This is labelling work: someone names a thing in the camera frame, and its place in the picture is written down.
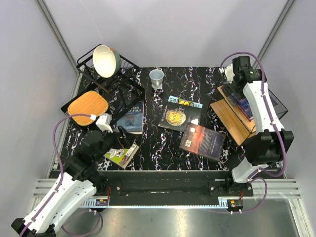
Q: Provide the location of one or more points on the blue 1984 book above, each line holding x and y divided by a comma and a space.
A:
132, 121

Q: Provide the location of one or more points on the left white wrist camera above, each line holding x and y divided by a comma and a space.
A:
103, 122

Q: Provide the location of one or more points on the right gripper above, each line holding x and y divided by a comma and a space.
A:
228, 88

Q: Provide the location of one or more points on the woven orange mat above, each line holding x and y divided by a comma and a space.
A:
90, 103

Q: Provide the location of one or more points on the black moon and sixpence book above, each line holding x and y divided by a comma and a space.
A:
177, 116

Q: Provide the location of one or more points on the wooden wire shelf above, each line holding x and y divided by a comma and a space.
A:
229, 116

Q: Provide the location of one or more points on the dark tale of cities book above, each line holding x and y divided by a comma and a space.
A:
202, 141

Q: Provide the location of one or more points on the dark blue galaxy book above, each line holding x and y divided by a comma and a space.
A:
247, 111

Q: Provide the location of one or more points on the white green bowl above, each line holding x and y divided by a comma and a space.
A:
106, 61

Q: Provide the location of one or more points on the black wire dish rack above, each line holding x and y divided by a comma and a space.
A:
122, 91

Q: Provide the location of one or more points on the grey mug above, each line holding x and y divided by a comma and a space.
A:
156, 77

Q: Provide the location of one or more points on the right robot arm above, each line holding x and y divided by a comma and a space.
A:
266, 150

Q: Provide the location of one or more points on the light blue treehouse book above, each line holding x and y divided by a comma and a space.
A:
178, 100

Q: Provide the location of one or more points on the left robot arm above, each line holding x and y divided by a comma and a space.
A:
78, 180

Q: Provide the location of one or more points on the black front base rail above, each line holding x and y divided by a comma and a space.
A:
173, 189

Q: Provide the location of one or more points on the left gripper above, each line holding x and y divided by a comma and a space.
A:
127, 140

